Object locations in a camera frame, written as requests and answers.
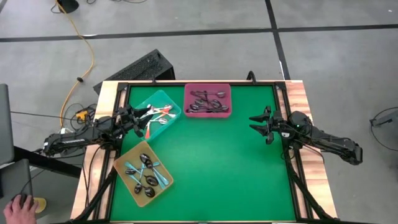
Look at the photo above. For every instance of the black frame strut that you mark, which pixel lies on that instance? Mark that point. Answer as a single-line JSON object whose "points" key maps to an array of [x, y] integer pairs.
{"points": [[99, 195], [306, 193]]}

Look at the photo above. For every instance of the yellow black power plug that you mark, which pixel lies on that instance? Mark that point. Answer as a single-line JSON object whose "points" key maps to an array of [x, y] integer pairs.
{"points": [[81, 115]]}

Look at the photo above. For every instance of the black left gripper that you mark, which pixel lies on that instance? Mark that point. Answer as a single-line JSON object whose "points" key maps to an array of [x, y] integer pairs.
{"points": [[127, 118]]}

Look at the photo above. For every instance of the yellow round sticker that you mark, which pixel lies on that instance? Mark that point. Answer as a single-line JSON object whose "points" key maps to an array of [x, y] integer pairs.
{"points": [[42, 203]]}

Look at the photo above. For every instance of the black table frame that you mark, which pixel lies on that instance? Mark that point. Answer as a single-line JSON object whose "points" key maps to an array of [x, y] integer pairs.
{"points": [[122, 86]]}

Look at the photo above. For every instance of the amber translucent plastic bin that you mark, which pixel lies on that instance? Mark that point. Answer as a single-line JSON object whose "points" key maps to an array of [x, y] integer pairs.
{"points": [[124, 163]]}

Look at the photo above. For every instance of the pink plastic bin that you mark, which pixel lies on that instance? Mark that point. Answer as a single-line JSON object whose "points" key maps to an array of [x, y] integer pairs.
{"points": [[217, 87]]}

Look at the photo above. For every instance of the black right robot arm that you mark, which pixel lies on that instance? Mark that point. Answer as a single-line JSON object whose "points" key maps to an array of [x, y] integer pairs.
{"points": [[326, 140]]}

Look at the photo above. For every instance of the grey stand foot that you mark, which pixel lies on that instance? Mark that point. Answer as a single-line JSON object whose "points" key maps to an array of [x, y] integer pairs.
{"points": [[387, 119]]}

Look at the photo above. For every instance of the teal translucent plastic bin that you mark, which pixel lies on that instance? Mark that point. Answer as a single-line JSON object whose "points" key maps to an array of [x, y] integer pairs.
{"points": [[161, 130]]}

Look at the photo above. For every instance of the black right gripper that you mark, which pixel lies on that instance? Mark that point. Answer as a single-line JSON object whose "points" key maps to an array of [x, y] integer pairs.
{"points": [[275, 127]]}

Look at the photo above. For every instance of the grey monitor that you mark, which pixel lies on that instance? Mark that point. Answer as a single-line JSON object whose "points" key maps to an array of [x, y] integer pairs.
{"points": [[5, 124]]}

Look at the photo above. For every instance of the large foreground steel spoon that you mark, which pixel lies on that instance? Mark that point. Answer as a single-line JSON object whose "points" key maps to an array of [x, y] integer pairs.
{"points": [[194, 107]]}

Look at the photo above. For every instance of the black computer case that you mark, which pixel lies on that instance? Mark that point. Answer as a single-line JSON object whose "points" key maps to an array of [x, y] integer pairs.
{"points": [[140, 70]]}

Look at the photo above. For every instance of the person's hand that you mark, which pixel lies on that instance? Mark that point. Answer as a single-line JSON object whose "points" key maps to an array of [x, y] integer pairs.
{"points": [[18, 214]]}

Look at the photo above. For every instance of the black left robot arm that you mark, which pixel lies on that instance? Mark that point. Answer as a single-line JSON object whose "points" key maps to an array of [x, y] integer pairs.
{"points": [[77, 138]]}

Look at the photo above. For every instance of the black computer mouse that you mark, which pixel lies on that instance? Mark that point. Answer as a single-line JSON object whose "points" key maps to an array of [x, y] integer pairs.
{"points": [[24, 199]]}

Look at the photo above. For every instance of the black round stand base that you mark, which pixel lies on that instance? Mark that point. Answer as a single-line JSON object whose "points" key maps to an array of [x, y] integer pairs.
{"points": [[67, 4]]}

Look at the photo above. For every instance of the green table mat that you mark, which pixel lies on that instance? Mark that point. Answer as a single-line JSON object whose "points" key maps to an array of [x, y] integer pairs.
{"points": [[217, 174]]}

